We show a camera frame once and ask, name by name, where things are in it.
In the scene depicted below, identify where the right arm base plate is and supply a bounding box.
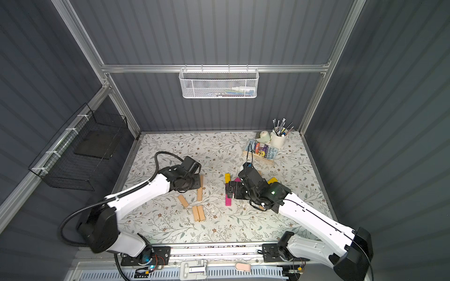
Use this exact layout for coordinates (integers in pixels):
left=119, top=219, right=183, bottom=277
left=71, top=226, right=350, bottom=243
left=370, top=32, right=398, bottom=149
left=260, top=243, right=289, bottom=263

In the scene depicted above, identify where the black wire side basket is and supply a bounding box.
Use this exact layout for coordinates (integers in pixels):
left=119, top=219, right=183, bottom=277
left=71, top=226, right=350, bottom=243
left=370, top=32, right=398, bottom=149
left=29, top=108, right=129, bottom=192

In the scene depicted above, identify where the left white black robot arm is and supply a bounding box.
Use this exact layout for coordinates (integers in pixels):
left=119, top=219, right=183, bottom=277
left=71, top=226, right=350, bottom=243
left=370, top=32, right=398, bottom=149
left=57, top=152, right=202, bottom=265

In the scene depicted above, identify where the natural wood block pair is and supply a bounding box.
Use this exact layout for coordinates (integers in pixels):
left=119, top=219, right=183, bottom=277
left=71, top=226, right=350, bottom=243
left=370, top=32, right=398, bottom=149
left=192, top=206, right=206, bottom=222

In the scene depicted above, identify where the white pen cup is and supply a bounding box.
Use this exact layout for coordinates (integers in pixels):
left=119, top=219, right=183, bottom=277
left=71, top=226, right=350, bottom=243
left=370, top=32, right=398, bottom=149
left=270, top=131, right=287, bottom=149

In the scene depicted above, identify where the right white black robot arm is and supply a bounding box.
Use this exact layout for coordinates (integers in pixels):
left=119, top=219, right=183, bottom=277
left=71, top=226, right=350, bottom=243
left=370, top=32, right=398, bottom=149
left=225, top=162, right=375, bottom=281

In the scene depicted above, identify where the pink eraser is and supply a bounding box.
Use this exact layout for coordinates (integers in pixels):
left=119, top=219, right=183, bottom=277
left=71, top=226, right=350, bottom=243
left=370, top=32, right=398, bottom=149
left=235, top=262, right=251, bottom=272

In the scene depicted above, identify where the white wire wall basket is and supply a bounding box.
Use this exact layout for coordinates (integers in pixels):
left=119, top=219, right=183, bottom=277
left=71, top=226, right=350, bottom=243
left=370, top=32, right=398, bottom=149
left=179, top=70, right=260, bottom=99

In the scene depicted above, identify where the white tape roll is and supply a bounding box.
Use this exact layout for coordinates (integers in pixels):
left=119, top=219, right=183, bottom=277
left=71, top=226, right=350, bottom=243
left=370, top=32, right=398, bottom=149
left=255, top=131, right=271, bottom=144

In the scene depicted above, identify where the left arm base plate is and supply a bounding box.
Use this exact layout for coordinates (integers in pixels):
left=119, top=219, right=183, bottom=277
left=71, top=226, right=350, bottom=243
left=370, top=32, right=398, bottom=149
left=120, top=247, right=172, bottom=268

